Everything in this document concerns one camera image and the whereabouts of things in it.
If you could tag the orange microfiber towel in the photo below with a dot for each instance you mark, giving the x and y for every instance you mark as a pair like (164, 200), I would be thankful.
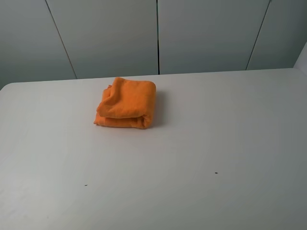
(127, 104)

